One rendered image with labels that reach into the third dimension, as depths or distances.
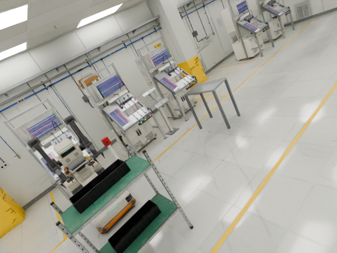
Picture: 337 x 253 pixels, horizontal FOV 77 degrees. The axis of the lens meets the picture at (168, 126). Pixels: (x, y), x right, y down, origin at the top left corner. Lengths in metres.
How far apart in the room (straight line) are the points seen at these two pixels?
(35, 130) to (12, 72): 1.96
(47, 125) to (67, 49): 2.41
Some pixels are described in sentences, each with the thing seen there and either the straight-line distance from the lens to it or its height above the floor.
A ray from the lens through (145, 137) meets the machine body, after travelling 4.80.
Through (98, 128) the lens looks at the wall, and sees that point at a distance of 6.11.
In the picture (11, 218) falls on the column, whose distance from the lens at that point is 5.77.
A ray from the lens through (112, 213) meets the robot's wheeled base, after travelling 3.27.
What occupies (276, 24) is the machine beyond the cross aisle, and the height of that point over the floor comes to 0.46.
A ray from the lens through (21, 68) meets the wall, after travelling 5.94.
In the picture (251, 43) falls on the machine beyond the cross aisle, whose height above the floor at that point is 0.45.
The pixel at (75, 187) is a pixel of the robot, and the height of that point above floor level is 0.71.
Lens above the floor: 1.90
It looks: 21 degrees down
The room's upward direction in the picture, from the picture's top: 29 degrees counter-clockwise
